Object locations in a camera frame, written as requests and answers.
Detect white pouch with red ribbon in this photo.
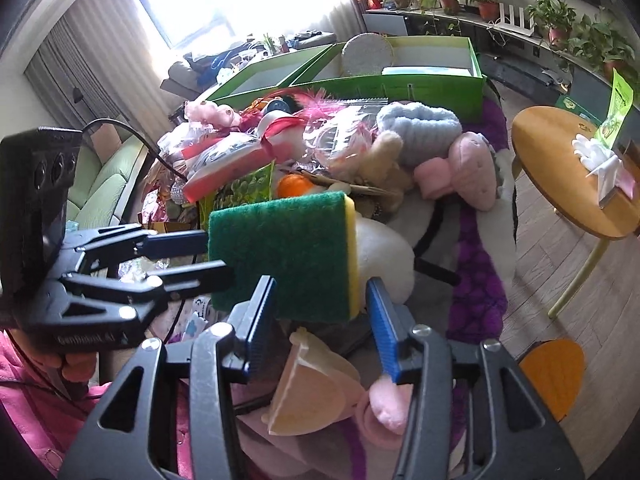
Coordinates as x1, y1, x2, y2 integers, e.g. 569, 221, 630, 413
255, 110, 309, 162

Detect light blue fluffy cloth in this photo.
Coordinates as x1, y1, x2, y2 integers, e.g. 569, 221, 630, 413
375, 101, 464, 169

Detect green hanging packet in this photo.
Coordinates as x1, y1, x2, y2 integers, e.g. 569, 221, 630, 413
594, 66, 634, 147

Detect white and red snack packet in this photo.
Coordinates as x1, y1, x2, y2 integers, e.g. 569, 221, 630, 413
181, 135, 274, 204

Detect grey sheer curtain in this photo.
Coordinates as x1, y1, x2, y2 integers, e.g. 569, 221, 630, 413
22, 9, 187, 162

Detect clear zip bag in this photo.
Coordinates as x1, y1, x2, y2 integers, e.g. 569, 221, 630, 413
304, 99, 392, 167

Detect beige plush toy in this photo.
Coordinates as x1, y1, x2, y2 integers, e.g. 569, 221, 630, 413
350, 130, 417, 212

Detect green printed carton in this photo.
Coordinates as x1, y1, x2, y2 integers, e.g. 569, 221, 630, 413
554, 91, 602, 124

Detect person's left forearm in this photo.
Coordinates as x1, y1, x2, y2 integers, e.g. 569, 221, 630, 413
0, 330, 193, 480

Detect row of potted plants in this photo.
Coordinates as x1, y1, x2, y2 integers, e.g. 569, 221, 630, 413
374, 0, 640, 87

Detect black cable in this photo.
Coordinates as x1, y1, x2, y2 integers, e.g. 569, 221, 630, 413
81, 116, 189, 182

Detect round wooden table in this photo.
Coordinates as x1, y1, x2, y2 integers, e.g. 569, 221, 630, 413
511, 106, 640, 319

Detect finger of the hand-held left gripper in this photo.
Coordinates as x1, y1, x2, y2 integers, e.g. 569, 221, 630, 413
62, 260, 236, 328
62, 224, 208, 273

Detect magenta feather decoration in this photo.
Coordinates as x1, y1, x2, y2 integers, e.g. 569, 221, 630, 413
294, 86, 352, 112

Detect green cardboard box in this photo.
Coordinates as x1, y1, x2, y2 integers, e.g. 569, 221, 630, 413
205, 42, 347, 104
290, 35, 487, 117

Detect white gloves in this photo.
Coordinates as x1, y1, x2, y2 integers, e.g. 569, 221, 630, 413
571, 133, 622, 172

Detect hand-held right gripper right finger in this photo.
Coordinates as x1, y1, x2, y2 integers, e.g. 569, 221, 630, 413
366, 277, 586, 480

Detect grey armchair with clutter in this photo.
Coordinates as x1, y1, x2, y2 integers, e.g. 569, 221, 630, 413
159, 34, 272, 97

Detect grey low cabinet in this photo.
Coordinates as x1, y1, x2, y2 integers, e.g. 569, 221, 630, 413
362, 7, 640, 127

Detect white plush toy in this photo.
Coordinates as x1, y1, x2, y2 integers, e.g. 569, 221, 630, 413
350, 150, 519, 322

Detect orange stool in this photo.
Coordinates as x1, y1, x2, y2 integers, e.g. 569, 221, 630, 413
516, 337, 587, 424

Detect black round object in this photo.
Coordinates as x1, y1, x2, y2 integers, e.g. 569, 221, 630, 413
264, 96, 302, 117

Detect pink fluffy bath pouf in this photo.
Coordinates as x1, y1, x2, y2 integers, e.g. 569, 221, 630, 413
184, 99, 247, 132

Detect green sofa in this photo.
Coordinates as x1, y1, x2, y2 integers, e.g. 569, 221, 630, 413
65, 134, 152, 232

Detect person's left hand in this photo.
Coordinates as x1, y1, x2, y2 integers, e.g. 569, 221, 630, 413
47, 351, 98, 401

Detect pink tissue box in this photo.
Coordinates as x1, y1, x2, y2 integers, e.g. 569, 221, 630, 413
596, 154, 637, 209

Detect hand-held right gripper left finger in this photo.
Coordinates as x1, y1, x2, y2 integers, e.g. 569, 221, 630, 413
59, 275, 278, 480

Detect pink strawberry plush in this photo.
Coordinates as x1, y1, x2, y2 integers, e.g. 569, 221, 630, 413
447, 131, 502, 212

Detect orange ball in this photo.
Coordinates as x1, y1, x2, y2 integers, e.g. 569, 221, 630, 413
276, 174, 314, 199

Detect yellow and green sponge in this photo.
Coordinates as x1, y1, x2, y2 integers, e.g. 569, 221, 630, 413
207, 191, 362, 324

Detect pink plush ball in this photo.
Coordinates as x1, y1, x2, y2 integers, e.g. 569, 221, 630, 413
356, 374, 417, 457

